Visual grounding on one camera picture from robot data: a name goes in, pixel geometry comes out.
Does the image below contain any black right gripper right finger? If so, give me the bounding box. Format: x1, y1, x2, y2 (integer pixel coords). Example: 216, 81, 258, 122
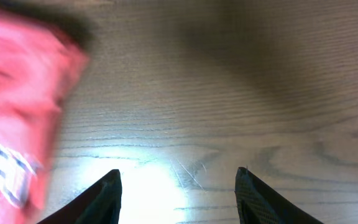
234, 167, 322, 224

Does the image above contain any red orange t-shirt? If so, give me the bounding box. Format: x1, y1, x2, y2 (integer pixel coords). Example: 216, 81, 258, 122
0, 9, 88, 223

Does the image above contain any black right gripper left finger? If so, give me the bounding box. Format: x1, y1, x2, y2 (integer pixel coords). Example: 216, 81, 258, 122
39, 169, 122, 224

